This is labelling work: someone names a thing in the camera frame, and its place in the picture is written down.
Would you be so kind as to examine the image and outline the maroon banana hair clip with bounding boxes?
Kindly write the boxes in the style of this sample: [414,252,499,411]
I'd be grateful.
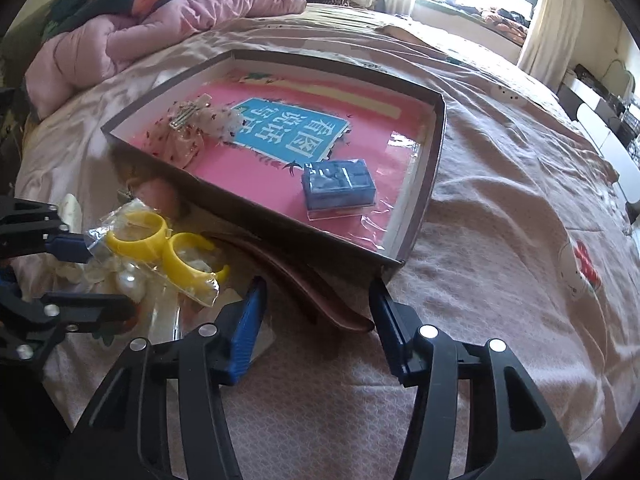
[200,231,376,333]

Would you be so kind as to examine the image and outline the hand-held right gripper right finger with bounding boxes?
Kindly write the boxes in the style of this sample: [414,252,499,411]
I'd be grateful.
[369,277,583,480]

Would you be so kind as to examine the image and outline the sheer bow hair clip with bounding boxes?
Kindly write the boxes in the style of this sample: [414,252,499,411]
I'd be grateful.
[147,97,246,168]

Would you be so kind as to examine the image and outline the dark grey cardboard box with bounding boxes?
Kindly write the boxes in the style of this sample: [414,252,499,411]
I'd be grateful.
[101,49,447,268]

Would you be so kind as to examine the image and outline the cream claw hair clip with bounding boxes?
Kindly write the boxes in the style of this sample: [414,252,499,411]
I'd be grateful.
[59,194,83,233]

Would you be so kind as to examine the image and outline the yellow rings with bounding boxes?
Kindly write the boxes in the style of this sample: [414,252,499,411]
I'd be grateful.
[85,199,231,308]

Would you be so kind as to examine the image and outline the blue box in clear wrap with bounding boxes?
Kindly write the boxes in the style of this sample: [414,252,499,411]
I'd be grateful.
[301,158,377,221]

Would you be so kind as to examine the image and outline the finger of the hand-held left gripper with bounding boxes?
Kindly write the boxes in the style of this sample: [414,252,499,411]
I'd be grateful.
[0,195,94,264]
[0,282,137,362]

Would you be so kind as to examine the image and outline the pink fuzzy hair clip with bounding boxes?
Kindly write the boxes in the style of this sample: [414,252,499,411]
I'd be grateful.
[112,167,188,218]

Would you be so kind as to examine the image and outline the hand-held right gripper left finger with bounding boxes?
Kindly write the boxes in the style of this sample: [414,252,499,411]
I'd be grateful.
[52,275,268,480]

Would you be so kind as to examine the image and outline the pink quilt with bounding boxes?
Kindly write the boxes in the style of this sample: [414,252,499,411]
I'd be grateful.
[25,0,308,121]

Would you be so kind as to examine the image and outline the cream curtain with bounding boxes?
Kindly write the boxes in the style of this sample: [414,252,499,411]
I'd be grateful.
[517,0,583,86]

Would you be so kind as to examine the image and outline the cluttered window bench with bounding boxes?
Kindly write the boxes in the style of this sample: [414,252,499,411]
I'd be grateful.
[415,0,531,61]

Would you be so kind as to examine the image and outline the pink printed bed sheet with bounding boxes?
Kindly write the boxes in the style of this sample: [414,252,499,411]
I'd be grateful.
[15,2,640,480]

